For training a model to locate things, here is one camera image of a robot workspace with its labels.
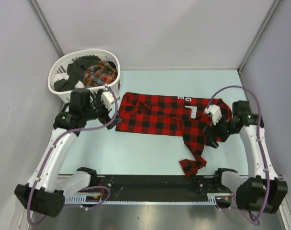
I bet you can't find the aluminium corner post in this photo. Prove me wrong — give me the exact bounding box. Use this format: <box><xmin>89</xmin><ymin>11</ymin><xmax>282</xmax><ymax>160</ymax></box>
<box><xmin>27</xmin><ymin>0</ymin><xmax>64</xmax><ymax>58</ymax></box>
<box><xmin>237</xmin><ymin>0</ymin><xmax>282</xmax><ymax>75</ymax></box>

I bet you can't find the red black plaid shirt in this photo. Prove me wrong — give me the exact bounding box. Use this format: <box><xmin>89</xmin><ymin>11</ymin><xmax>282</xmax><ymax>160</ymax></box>
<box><xmin>116</xmin><ymin>92</ymin><xmax>232</xmax><ymax>178</ymax></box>

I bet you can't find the white cable duct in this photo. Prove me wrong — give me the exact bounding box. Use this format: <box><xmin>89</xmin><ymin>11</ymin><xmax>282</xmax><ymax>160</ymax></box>
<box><xmin>65</xmin><ymin>192</ymin><xmax>216</xmax><ymax>206</ymax></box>

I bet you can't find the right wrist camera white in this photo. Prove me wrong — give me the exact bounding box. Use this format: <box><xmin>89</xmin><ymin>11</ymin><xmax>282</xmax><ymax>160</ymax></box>
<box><xmin>204</xmin><ymin>104</ymin><xmax>222</xmax><ymax>126</ymax></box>

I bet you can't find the white garment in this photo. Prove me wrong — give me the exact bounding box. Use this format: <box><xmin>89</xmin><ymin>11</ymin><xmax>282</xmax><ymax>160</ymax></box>
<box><xmin>53</xmin><ymin>73</ymin><xmax>85</xmax><ymax>92</ymax></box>

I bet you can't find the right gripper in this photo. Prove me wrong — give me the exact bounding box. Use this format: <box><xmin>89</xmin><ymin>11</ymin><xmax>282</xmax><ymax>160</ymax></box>
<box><xmin>203</xmin><ymin>112</ymin><xmax>237</xmax><ymax>149</ymax></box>

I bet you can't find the right aluminium corner post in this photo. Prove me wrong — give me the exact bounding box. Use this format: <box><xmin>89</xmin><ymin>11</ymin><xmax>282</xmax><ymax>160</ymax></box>
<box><xmin>237</xmin><ymin>0</ymin><xmax>282</xmax><ymax>75</ymax></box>

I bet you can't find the white laundry basket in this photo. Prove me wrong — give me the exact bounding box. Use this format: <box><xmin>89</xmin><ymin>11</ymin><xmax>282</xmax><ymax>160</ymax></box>
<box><xmin>48</xmin><ymin>49</ymin><xmax>121</xmax><ymax>103</ymax></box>

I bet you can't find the dark grey garment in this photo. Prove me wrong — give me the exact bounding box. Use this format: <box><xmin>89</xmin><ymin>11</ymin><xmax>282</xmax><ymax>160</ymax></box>
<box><xmin>54</xmin><ymin>56</ymin><xmax>101</xmax><ymax>92</ymax></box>

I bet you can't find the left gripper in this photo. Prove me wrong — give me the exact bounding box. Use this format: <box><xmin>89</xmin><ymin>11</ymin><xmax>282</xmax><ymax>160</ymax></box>
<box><xmin>83</xmin><ymin>90</ymin><xmax>121</xmax><ymax>129</ymax></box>

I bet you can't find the left aluminium corner post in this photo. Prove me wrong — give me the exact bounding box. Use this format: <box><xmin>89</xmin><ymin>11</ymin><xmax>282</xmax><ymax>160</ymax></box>
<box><xmin>27</xmin><ymin>0</ymin><xmax>64</xmax><ymax>58</ymax></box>

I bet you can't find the multicolour plaid shirt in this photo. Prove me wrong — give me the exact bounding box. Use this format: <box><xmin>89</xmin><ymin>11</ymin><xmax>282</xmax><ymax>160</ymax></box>
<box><xmin>83</xmin><ymin>61</ymin><xmax>118</xmax><ymax>87</ymax></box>

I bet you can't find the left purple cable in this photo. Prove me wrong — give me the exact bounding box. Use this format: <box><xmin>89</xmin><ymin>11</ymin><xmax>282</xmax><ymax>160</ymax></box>
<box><xmin>27</xmin><ymin>86</ymin><xmax>120</xmax><ymax>226</ymax></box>

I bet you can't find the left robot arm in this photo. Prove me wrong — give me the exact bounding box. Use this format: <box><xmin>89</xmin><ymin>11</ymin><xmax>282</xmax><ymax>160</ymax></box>
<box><xmin>14</xmin><ymin>85</ymin><xmax>119</xmax><ymax>221</ymax></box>

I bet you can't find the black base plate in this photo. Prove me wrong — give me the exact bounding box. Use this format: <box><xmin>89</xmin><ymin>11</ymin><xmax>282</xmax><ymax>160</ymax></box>
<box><xmin>76</xmin><ymin>175</ymin><xmax>233</xmax><ymax>208</ymax></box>

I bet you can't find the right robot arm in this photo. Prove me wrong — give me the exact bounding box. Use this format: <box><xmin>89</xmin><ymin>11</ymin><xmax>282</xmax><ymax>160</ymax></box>
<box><xmin>203</xmin><ymin>101</ymin><xmax>288</xmax><ymax>214</ymax></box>

